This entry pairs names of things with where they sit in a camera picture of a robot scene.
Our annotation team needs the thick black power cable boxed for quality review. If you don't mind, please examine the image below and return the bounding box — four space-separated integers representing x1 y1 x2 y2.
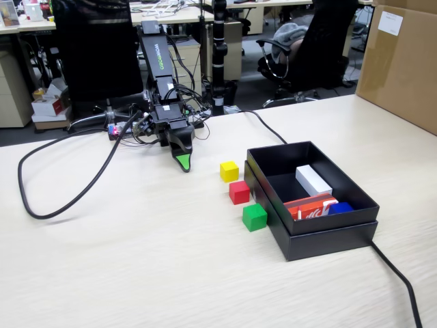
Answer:
221 109 424 328

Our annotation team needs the orange red card box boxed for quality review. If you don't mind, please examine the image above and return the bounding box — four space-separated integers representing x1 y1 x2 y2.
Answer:
283 193 339 222

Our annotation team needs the white folding stand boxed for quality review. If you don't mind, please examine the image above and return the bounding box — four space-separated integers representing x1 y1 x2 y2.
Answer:
141 1 189 18

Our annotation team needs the electronics board green LED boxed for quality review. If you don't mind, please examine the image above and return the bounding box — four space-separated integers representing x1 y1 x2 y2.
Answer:
186 106 213 130

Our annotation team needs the beige office desk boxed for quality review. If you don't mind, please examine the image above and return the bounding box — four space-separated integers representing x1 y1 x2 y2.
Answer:
0 5 206 36

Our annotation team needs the black cardboard box tray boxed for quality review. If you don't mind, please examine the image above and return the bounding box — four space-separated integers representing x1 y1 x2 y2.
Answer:
246 140 381 236

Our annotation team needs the electronics board red LED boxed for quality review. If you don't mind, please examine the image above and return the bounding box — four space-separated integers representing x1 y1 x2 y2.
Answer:
107 122 137 142

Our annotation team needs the grey cloth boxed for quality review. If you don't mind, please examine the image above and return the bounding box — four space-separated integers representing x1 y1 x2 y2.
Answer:
272 22 310 64

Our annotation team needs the black cardboard box lid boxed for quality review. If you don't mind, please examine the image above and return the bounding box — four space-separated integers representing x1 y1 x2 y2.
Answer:
243 161 379 262

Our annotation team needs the white rectangular box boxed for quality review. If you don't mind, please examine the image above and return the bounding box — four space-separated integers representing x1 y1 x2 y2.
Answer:
295 164 334 198

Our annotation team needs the beige tall drawer cabinet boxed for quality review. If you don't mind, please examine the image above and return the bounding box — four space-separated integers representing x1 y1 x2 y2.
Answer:
0 51 34 129

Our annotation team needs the large brown cardboard box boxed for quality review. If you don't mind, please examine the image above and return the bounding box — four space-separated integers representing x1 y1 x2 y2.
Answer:
354 0 437 136

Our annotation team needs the thick black sleeved camera cable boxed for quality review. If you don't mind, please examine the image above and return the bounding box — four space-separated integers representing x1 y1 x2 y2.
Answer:
17 109 143 220

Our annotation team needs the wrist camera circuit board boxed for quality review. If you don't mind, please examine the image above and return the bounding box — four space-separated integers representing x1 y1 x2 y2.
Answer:
131 114 154 138

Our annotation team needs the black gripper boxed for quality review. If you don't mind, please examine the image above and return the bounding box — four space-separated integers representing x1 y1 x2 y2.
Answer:
150 103 196 174

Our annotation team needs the beige plain cabinet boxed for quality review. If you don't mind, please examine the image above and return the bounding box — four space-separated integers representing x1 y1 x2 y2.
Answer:
204 20 244 81

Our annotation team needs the red wooden cube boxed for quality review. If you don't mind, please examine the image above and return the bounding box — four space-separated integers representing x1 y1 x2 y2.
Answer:
229 180 251 206

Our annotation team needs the black mesh office chair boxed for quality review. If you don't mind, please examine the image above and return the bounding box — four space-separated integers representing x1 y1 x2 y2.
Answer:
50 0 151 134

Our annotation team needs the white red cardboard box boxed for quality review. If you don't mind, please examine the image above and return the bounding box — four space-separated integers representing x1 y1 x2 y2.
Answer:
31 95 72 118

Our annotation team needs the blue wooden cube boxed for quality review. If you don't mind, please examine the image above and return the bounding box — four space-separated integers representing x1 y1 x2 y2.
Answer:
327 202 355 217

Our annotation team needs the framed picture card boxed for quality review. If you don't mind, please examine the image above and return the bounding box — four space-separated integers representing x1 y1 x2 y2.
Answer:
0 0 21 28

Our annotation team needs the yellow wooden cube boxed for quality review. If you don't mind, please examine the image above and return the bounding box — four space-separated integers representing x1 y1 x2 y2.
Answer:
219 161 240 183

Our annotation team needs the white shipping label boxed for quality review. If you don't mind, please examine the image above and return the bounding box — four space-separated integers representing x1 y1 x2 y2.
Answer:
378 10 404 36

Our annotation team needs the green wooden cube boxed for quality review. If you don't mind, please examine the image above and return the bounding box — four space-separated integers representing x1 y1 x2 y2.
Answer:
242 204 268 233

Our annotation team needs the black chrome-armed office chair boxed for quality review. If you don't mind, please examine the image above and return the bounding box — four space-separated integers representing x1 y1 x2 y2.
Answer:
255 0 360 109

